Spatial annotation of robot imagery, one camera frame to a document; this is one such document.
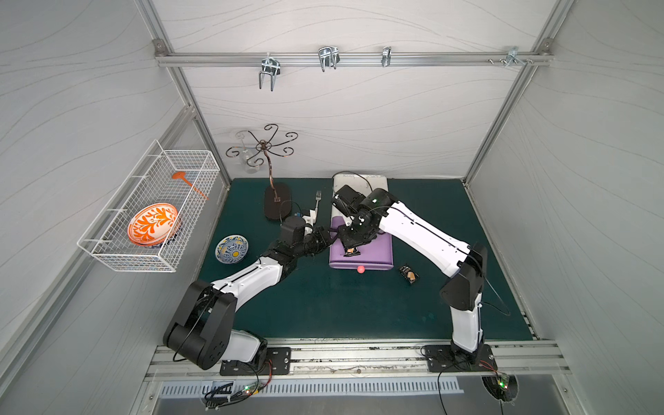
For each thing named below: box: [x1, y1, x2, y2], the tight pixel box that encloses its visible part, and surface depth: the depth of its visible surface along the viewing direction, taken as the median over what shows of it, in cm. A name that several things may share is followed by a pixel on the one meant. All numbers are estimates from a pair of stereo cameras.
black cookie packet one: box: [343, 247, 361, 257], surface depth 80 cm
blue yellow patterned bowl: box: [214, 234, 249, 265], surface depth 97 cm
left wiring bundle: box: [204, 371, 272, 411], surface depth 69 cm
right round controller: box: [480, 373, 519, 403], surface depth 73 cm
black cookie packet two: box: [398, 263, 421, 285], surface depth 92 cm
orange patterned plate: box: [127, 202, 179, 247], surface depth 64 cm
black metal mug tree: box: [226, 123, 299, 221], surface depth 95 cm
